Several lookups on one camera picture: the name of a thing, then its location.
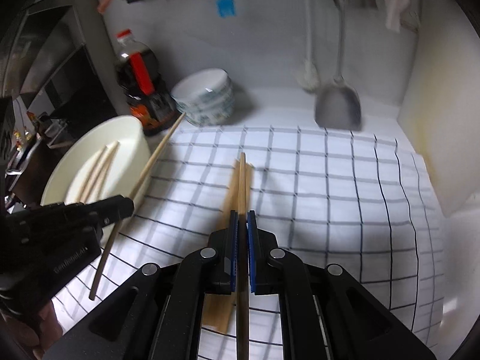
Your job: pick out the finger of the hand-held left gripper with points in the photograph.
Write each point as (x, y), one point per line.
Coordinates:
(112, 210)

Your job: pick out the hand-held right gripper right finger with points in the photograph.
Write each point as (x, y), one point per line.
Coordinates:
(252, 247)

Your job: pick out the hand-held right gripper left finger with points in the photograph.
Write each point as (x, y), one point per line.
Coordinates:
(233, 247)

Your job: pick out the bundle of wooden chopsticks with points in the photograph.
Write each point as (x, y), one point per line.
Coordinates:
(230, 198)

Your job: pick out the white round basin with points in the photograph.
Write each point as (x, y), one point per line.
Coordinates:
(127, 135)

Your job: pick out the person's left hand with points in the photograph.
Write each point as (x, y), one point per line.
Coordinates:
(48, 326)

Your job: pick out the white checked cloth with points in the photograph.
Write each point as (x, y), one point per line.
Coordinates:
(318, 195)

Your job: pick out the small colourful condiment jars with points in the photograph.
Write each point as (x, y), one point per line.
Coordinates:
(26, 127)

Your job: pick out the dark soy sauce bottle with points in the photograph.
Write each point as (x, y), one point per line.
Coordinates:
(142, 82)

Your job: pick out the metal spatula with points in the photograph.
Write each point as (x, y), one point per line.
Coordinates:
(337, 108)

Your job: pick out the steel range hood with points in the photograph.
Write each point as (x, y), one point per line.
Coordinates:
(56, 45)

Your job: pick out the white cutting board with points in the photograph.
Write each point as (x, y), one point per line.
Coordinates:
(438, 120)

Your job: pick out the pale pink hanging rag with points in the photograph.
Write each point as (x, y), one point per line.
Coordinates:
(395, 3)

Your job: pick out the blue wall hook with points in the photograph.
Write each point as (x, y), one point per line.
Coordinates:
(227, 6)

